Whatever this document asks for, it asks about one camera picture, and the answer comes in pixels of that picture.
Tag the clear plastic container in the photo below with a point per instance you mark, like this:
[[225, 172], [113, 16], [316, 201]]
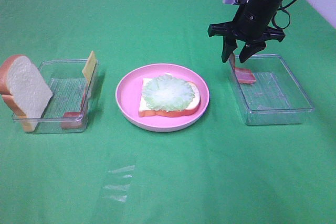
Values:
[[67, 83], [276, 98]]

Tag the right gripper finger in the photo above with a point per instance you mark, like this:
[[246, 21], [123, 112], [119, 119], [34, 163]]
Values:
[[229, 46], [250, 49]]

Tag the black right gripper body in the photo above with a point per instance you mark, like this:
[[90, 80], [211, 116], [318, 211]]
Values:
[[250, 23]]

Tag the yellow cheese slice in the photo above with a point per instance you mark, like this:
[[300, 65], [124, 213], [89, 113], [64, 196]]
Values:
[[89, 67]]

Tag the bacon strip from container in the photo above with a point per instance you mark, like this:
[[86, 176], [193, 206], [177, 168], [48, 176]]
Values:
[[243, 75]]

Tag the bread slice on plate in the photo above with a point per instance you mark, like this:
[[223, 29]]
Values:
[[194, 103]]

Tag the upright bread slice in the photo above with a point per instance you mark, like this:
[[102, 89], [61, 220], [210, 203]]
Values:
[[23, 88]]

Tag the green lettuce leaf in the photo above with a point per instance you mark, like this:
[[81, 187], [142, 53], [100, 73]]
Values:
[[168, 93]]

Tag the clear right plastic container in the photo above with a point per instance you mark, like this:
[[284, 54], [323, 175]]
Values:
[[276, 98]]

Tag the pink plate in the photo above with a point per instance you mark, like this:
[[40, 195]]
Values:
[[128, 93]]

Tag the clear left plastic container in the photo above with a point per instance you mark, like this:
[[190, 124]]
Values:
[[67, 83]]

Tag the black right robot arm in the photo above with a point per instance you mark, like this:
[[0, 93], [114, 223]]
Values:
[[250, 25]]

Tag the clear tape patch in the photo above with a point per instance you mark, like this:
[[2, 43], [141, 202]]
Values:
[[114, 190]]

